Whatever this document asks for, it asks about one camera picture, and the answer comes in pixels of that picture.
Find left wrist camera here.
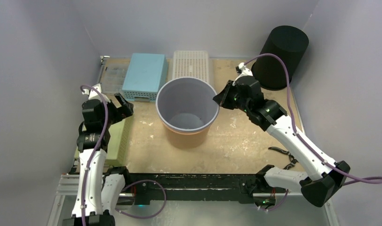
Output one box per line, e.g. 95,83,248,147
80,83,111,103

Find black pliers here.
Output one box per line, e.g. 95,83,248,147
268,146,299,170

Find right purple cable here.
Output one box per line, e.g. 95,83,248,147
244,53,382,185

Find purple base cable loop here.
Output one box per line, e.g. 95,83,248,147
115,179,167,219

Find blue perforated plastic basket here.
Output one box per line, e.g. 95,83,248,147
122,53,168,102

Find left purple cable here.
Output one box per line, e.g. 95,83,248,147
80,85,109,226

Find green perforated plastic basket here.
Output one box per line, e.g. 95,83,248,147
74,120,131,167

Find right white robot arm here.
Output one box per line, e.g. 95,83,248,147
213,76,350,207

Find grey plastic bucket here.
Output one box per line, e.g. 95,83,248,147
155,77,219,133

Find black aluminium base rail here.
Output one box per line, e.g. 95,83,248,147
121,173,273,205

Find clear plastic screw organizer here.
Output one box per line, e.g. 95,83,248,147
101,63,129,94

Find white perforated plastic basket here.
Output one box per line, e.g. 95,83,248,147
171,50,214,87

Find orange bucket black rim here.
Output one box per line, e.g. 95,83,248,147
162,122,210,149

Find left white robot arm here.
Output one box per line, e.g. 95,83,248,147
62,93,134,226

